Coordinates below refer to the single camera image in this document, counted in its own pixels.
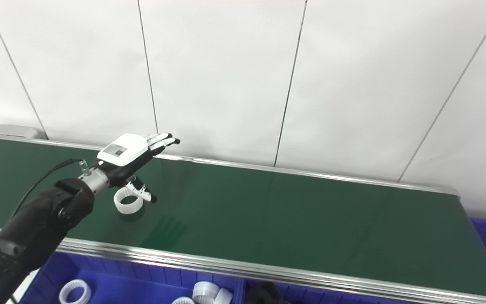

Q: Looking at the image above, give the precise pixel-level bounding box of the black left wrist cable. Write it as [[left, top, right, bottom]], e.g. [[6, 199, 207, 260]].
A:
[[10, 157, 89, 220]]

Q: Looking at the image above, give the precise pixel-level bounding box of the blue bin with white rings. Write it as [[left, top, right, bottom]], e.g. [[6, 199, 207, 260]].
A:
[[19, 251, 244, 304]]

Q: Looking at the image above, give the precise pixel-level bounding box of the blue bin with black parts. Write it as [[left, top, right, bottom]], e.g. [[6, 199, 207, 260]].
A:
[[243, 279, 400, 304]]

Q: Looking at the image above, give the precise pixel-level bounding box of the green conveyor belt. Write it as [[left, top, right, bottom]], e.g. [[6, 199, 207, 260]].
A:
[[0, 133, 486, 304], [0, 137, 486, 299]]

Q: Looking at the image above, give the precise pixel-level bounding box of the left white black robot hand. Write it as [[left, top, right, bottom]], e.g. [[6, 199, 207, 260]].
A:
[[97, 133, 181, 204]]

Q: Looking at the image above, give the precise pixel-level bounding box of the black plastic round part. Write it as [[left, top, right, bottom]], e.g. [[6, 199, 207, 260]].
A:
[[255, 282, 288, 304]]

